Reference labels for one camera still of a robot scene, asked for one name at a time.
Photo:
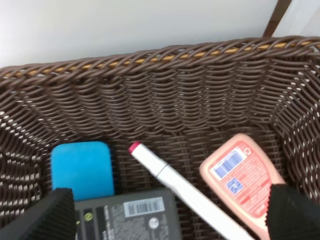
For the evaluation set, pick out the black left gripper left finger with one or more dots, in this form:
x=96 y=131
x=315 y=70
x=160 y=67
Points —
x=42 y=217

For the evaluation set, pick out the dark green pump bottle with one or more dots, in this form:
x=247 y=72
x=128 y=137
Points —
x=146 y=215

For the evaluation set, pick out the white pink marker pen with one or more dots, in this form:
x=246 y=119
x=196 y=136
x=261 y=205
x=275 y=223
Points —
x=188 y=194

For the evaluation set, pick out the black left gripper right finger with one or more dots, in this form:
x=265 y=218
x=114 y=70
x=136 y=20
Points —
x=291 y=215

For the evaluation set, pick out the blue whiteboard eraser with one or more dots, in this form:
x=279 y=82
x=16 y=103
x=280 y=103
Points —
x=84 y=167

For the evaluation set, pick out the dark brown wicker basket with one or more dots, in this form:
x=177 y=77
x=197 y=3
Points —
x=182 y=101

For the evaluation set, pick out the pink bottle white cap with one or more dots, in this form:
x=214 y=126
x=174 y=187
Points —
x=241 y=174

